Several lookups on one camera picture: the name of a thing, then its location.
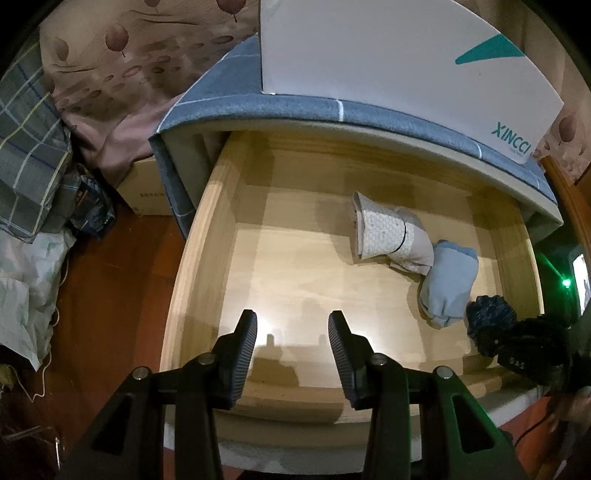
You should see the brown cardboard box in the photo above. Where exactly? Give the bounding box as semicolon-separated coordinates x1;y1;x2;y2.
117;156;172;216

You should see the dark navy lace underwear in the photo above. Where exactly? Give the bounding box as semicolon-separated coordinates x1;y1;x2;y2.
466;295;517;358

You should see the blue fabric covered nightstand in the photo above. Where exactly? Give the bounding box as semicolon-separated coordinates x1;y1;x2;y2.
151;38;562;475

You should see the person's hand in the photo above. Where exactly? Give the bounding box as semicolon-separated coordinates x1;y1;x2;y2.
553;386;590;435

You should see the wooden drawer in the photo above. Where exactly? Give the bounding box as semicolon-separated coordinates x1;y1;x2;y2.
160;131;544;423

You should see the beige patterned rolled underwear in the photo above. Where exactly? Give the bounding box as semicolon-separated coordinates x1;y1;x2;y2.
352;192;434;276

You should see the white floral crumpled cloth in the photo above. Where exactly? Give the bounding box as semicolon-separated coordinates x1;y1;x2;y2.
0;229;75;370

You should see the white cord on floor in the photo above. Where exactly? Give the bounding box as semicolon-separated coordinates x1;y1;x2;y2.
8;267;70;402

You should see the dark blue patterned bag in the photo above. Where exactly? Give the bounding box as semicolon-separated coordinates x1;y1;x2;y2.
68;163;116;239

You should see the white XINCCI cardboard box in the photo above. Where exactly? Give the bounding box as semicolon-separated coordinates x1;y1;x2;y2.
259;0;563;164

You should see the grey plaid blanket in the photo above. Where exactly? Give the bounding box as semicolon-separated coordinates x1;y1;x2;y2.
0;35;80;242

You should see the light blue underwear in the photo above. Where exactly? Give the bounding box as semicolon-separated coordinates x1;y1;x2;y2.
419;240;479;328

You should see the beige leaf print bedsheet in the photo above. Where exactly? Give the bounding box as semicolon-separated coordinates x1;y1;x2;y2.
40;0;259;186

